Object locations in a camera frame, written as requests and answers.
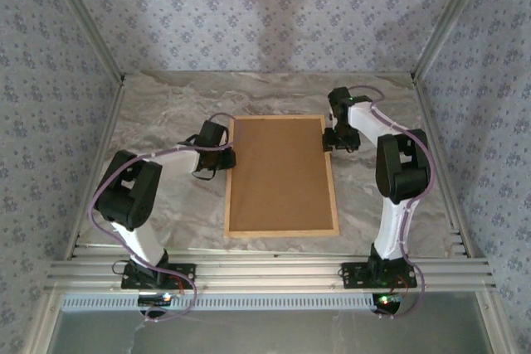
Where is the brown backing board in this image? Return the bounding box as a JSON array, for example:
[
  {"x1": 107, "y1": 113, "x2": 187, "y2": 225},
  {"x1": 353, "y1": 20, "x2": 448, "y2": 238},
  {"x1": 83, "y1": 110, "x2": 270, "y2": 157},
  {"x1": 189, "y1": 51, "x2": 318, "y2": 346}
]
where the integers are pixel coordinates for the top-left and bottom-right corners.
[{"x1": 229, "y1": 118, "x2": 336, "y2": 233}]

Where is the light wooden picture frame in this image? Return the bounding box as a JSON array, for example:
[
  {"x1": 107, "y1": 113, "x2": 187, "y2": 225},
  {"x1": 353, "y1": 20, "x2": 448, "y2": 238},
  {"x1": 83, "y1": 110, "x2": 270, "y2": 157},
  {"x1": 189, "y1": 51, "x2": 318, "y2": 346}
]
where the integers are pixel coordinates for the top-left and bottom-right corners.
[{"x1": 222, "y1": 114, "x2": 340, "y2": 240}]

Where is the grey metal panel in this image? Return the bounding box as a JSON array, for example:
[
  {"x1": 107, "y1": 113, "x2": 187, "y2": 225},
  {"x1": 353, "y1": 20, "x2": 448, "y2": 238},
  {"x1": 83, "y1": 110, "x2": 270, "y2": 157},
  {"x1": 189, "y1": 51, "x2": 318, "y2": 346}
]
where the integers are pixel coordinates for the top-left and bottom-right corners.
[{"x1": 51, "y1": 308, "x2": 497, "y2": 354}]

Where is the aluminium side rail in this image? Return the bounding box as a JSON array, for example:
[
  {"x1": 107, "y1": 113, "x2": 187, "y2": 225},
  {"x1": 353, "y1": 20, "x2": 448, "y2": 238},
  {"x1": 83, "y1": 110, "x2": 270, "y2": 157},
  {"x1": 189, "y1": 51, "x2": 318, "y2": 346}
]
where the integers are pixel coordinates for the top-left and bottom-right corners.
[
  {"x1": 412, "y1": 79, "x2": 476, "y2": 259},
  {"x1": 61, "y1": 80, "x2": 128, "y2": 262}
]

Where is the aluminium mounting rail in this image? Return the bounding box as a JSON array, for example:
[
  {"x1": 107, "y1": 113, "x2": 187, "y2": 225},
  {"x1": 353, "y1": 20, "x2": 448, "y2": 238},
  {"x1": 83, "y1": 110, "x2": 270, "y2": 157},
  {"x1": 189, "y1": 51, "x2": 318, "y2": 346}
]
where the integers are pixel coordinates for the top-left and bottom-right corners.
[{"x1": 43, "y1": 257, "x2": 498, "y2": 293}]

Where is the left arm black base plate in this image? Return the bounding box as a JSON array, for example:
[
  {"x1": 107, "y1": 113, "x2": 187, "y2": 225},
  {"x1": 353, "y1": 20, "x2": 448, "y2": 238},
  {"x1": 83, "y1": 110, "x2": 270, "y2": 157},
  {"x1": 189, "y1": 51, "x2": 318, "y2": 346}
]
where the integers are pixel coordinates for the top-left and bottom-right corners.
[{"x1": 120, "y1": 261, "x2": 197, "y2": 291}]

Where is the left arm red wire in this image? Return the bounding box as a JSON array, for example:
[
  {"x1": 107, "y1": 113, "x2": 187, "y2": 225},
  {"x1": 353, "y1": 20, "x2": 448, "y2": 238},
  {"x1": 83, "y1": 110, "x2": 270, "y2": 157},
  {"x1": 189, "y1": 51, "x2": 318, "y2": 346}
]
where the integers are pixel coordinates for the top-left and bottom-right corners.
[{"x1": 171, "y1": 272, "x2": 189, "y2": 297}]

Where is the arm red wire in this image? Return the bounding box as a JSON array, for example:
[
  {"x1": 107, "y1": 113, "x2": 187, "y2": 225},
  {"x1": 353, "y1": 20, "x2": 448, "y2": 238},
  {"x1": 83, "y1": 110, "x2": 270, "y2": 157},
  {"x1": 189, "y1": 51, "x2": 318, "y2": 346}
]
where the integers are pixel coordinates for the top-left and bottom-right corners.
[
  {"x1": 171, "y1": 272, "x2": 189, "y2": 297},
  {"x1": 391, "y1": 274, "x2": 412, "y2": 294}
]

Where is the aluminium corner post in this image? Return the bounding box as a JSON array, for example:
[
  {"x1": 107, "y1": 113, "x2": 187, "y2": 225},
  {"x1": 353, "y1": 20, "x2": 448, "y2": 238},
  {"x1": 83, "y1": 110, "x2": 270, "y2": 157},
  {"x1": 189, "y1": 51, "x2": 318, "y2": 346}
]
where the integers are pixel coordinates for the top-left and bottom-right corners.
[
  {"x1": 41, "y1": 0, "x2": 128, "y2": 86},
  {"x1": 409, "y1": 0, "x2": 495, "y2": 85}
]

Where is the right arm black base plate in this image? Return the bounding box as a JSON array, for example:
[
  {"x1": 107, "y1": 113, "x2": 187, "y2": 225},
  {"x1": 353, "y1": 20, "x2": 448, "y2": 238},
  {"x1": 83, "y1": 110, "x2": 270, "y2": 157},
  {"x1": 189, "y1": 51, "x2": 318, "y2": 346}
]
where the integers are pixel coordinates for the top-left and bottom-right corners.
[{"x1": 340, "y1": 261, "x2": 418, "y2": 290}]

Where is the grey slotted cable duct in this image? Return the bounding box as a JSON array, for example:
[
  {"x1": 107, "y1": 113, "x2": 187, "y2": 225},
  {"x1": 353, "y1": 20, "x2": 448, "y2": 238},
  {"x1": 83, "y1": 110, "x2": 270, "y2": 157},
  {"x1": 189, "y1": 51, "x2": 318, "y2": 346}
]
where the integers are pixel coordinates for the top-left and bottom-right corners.
[{"x1": 61, "y1": 292, "x2": 377, "y2": 313}]

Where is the right arm red wire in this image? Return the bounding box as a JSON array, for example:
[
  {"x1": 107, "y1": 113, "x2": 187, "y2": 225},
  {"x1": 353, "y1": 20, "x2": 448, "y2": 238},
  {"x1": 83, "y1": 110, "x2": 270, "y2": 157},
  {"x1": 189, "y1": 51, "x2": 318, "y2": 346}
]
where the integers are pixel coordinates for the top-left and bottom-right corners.
[{"x1": 391, "y1": 274, "x2": 412, "y2": 294}]

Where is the aluminium frame leg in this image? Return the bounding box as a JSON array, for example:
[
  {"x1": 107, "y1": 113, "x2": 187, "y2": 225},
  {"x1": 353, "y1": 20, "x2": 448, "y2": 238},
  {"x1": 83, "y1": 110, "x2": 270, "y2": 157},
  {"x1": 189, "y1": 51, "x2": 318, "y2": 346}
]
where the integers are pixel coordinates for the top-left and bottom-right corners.
[
  {"x1": 22, "y1": 289, "x2": 63, "y2": 354},
  {"x1": 476, "y1": 289, "x2": 519, "y2": 354}
]

